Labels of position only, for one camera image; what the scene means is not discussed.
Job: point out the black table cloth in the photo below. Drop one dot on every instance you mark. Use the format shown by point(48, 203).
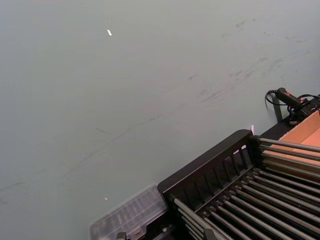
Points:
point(277, 128)

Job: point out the small white three-armed plastic piece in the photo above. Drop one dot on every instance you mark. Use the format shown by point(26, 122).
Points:
point(252, 128)

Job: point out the pale grey-green wall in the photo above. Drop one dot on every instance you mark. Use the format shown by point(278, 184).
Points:
point(100, 100)

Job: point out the shallow brown cardboard tray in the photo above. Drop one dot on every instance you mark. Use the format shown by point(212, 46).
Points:
point(310, 132)

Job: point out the clear plastic case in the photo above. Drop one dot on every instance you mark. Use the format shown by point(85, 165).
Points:
point(130, 212)

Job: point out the black rack with steel bars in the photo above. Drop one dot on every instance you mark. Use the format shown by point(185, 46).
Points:
point(215, 162)

